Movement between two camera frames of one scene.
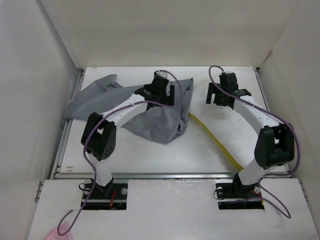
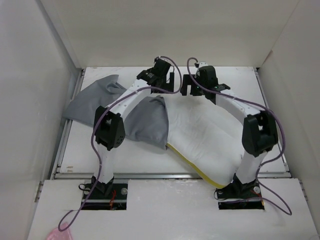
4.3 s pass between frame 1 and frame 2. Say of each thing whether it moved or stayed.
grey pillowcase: moved
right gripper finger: moved
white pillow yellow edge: moved
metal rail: stayed
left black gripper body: moved
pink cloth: stayed
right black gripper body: moved
